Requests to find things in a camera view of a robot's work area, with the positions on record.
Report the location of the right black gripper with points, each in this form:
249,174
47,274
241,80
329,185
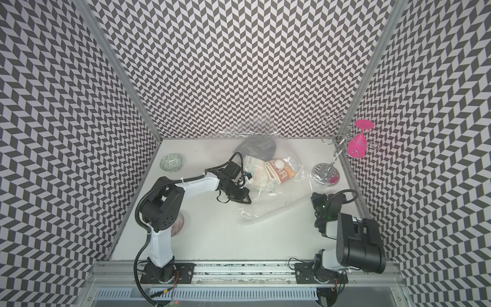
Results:
315,200

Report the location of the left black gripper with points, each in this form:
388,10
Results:
245,193

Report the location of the clear plastic vacuum bag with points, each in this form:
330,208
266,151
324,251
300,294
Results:
285,196

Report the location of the grey towel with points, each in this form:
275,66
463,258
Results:
259,147

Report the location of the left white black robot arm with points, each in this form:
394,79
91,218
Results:
159,208

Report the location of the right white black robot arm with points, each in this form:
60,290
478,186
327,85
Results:
358,241

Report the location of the pink plastic wine glass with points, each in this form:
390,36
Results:
358,145

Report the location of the green patterned small bowl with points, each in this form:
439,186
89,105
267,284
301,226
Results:
171,162

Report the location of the chrome wire glass rack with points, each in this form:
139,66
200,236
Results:
327,173

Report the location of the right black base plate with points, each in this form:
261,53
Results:
307,273

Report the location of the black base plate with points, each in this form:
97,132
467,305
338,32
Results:
307,273
180,273

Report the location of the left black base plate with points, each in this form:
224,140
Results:
180,273

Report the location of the aluminium mounting rail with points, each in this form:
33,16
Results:
207,273

